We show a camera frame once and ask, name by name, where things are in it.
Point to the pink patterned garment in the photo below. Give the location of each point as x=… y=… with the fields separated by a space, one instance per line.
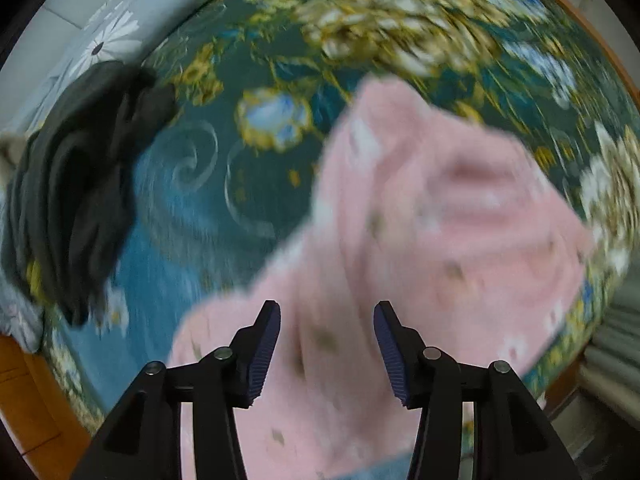
x=440 y=220

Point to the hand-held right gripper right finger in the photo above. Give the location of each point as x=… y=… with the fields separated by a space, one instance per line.
x=389 y=355

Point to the dark grey garment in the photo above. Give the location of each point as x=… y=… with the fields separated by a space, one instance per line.
x=70 y=180

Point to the teal floral blanket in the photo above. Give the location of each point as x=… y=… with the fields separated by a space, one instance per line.
x=225 y=170

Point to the grey radiator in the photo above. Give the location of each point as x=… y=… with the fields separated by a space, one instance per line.
x=612 y=340

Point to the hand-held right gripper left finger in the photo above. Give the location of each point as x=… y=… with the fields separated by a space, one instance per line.
x=265 y=345

